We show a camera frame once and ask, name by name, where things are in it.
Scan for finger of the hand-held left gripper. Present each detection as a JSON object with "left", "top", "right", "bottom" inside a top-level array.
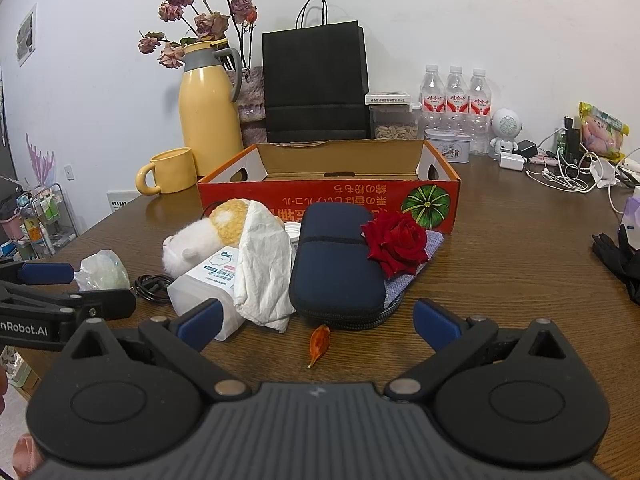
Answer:
[
  {"left": 0, "top": 280, "right": 137, "bottom": 322},
  {"left": 0, "top": 259, "right": 77, "bottom": 287}
]

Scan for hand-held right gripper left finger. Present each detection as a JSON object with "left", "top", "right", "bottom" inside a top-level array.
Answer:
[{"left": 60, "top": 297, "right": 253, "bottom": 404}]

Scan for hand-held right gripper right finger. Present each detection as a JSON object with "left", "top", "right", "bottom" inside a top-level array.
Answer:
[{"left": 382, "top": 297, "right": 577, "bottom": 404}]

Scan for black cable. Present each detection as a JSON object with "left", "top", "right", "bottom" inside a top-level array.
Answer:
[{"left": 131, "top": 273, "right": 176, "bottom": 303}]

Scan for white plastic bottle blue label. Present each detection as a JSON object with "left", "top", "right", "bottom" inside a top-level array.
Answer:
[{"left": 167, "top": 247, "right": 246, "bottom": 343}]

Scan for white yellow plush toy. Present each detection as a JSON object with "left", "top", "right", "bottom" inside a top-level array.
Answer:
[{"left": 161, "top": 199, "right": 253, "bottom": 277}]

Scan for purple knit pouch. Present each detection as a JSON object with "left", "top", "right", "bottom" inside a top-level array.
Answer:
[{"left": 382, "top": 230, "right": 445, "bottom": 306}]

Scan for navy zip case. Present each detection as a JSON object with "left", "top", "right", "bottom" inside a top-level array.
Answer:
[{"left": 289, "top": 203, "right": 403, "bottom": 331}]

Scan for red cardboard box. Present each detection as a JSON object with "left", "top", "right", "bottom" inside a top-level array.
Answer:
[{"left": 197, "top": 139, "right": 462, "bottom": 237}]

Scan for crumpled clear plastic bag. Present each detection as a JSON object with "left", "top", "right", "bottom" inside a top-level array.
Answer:
[{"left": 75, "top": 249, "right": 131, "bottom": 292}]

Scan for metal rack with bottles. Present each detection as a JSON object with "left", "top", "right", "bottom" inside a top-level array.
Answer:
[{"left": 0, "top": 182, "right": 78, "bottom": 261}]

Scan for crumpled white tissue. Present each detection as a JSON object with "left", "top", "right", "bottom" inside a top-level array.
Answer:
[{"left": 234, "top": 200, "right": 296, "bottom": 333}]

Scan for red artificial rose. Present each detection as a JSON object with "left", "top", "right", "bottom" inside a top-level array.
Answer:
[{"left": 361, "top": 210, "right": 430, "bottom": 279}]

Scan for orange dried petal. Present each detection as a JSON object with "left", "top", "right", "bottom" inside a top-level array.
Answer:
[{"left": 306, "top": 324, "right": 332, "bottom": 369}]

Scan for yellow mug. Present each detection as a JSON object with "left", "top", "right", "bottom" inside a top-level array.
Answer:
[{"left": 136, "top": 147, "right": 198, "bottom": 196}]

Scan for pale metal tin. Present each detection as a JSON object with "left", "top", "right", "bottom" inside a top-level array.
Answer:
[{"left": 424, "top": 128, "right": 472, "bottom": 164}]

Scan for black gloves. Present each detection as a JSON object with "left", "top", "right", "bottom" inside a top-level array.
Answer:
[{"left": 591, "top": 224, "right": 640, "bottom": 306}]

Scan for clear seed container white lid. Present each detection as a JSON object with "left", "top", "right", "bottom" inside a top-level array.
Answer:
[{"left": 365, "top": 91, "right": 423, "bottom": 141}]

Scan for white robot-shaped speaker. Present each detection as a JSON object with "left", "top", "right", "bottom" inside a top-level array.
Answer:
[{"left": 489, "top": 107, "right": 523, "bottom": 161}]

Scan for yellow thermos jug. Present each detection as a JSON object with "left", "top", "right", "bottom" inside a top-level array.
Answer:
[{"left": 179, "top": 39, "right": 246, "bottom": 177}]

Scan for fuzzy pink grey vase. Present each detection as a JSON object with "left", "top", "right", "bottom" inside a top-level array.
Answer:
[{"left": 232, "top": 66, "right": 268, "bottom": 148}]

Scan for clear water bottle red label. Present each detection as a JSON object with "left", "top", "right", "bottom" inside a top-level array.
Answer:
[
  {"left": 419, "top": 64, "right": 447, "bottom": 132},
  {"left": 467, "top": 67, "right": 493, "bottom": 156},
  {"left": 444, "top": 65, "right": 471, "bottom": 133}
]

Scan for pale purple packet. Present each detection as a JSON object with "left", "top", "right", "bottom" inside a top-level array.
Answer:
[{"left": 622, "top": 195, "right": 640, "bottom": 233}]

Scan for black upright device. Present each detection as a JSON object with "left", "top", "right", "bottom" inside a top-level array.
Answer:
[{"left": 564, "top": 116, "right": 581, "bottom": 161}]

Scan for yellow pink snack packet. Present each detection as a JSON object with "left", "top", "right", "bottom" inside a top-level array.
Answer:
[{"left": 578, "top": 101, "right": 630, "bottom": 163}]

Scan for black paper bag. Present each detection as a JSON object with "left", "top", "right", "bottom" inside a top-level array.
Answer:
[{"left": 262, "top": 0, "right": 372, "bottom": 144}]

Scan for dried pink roses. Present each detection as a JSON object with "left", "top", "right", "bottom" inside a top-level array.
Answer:
[{"left": 137, "top": 0, "right": 261, "bottom": 70}]

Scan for purple wall decal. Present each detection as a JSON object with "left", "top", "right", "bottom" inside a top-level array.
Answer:
[{"left": 25, "top": 132, "right": 57, "bottom": 188}]

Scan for tangled white cables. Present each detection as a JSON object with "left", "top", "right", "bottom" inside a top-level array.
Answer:
[{"left": 525, "top": 127, "right": 640, "bottom": 193}]

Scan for wall poster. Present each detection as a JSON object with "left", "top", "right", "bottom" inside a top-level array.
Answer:
[{"left": 15, "top": 4, "right": 38, "bottom": 67}]

